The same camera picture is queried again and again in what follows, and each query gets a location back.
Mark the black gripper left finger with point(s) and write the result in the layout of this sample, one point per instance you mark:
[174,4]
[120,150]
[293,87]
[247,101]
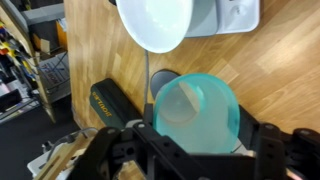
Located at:
[159,157]

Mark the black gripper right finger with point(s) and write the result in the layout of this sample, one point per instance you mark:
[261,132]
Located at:
[268,163]

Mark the translucent teal plastic cup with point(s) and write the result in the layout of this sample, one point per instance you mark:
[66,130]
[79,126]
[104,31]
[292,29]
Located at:
[199,112]

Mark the white bowl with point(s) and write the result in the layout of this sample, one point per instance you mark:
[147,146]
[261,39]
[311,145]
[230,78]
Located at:
[158,26]

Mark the dark green zippered case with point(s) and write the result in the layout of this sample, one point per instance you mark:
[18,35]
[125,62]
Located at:
[112,105]

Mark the white kitchen scale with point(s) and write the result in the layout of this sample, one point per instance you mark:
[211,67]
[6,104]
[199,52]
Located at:
[211,17]

